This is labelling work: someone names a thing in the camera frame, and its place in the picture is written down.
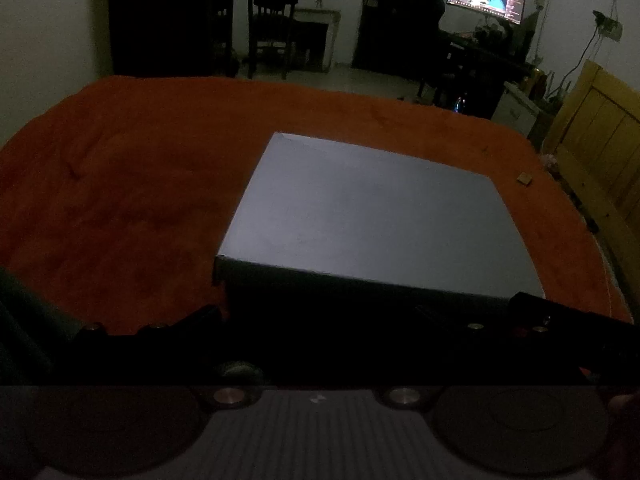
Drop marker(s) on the white framed shelf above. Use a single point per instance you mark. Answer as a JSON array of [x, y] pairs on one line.
[[317, 35]]

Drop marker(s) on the dark wooden chair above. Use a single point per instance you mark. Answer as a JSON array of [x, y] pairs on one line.
[[272, 25]]

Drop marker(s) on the white box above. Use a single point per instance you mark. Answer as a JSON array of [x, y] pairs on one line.
[[375, 220]]

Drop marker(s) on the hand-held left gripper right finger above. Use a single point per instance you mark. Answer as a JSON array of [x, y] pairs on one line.
[[430, 317]]

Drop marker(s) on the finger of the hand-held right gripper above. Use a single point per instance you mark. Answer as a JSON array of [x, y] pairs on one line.
[[575, 330]]

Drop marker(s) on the dark computer tower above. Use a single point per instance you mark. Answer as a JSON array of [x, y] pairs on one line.
[[460, 102]]

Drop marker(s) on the white cabinet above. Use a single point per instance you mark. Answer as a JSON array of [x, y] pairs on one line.
[[517, 110]]

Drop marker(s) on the wall power socket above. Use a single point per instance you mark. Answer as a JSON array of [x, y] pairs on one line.
[[607, 25]]

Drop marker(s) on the yellow wooden headboard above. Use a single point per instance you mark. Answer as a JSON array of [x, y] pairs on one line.
[[600, 130]]

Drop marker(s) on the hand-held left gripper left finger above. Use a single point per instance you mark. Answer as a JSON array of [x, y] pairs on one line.
[[212, 317]]

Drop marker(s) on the orange blanket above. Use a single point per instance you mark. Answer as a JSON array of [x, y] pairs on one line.
[[125, 185]]

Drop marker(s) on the dark desk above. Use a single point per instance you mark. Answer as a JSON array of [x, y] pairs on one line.
[[500, 60]]

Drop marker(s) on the small gold object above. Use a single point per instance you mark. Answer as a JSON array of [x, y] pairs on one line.
[[524, 178]]

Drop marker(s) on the dark wardrobe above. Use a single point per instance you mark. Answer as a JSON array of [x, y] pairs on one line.
[[165, 15]]

